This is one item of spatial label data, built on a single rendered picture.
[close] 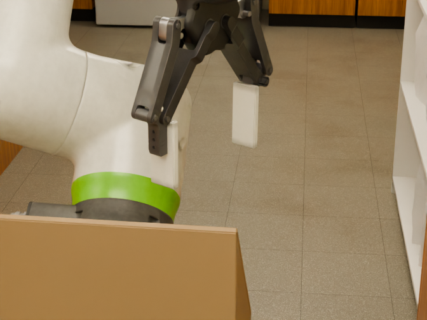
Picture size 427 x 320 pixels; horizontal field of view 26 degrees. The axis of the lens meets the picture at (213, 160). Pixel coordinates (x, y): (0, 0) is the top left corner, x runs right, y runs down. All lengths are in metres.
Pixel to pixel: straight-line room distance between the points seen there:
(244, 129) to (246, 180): 3.07
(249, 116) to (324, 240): 2.60
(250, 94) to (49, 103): 0.23
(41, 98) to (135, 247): 0.22
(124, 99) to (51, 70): 0.09
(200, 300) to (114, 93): 0.27
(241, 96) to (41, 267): 0.28
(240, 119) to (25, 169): 3.29
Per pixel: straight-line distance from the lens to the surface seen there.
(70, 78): 1.06
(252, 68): 0.97
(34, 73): 1.05
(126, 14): 6.57
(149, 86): 0.86
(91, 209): 1.04
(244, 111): 0.99
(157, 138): 0.88
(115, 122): 1.07
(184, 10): 0.88
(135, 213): 1.03
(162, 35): 0.86
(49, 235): 0.96
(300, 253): 3.46
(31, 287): 0.99
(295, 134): 4.59
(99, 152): 1.07
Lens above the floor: 1.64
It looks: 23 degrees down
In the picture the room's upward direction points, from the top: straight up
